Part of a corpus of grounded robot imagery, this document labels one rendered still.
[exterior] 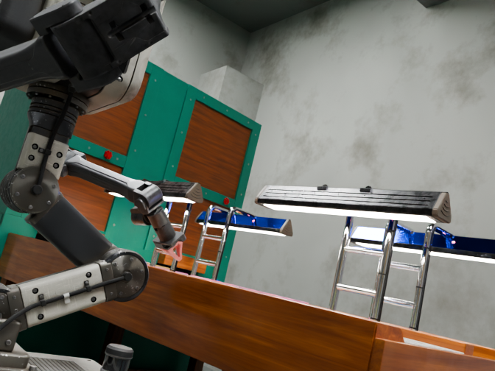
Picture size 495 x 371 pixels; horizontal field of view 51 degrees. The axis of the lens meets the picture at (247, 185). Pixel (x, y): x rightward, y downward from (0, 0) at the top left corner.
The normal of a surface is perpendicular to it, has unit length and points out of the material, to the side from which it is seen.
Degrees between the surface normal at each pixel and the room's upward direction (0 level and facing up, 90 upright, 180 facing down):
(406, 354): 90
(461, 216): 90
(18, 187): 90
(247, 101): 90
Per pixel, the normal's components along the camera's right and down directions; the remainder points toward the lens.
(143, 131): 0.70, 0.03
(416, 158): -0.77, -0.29
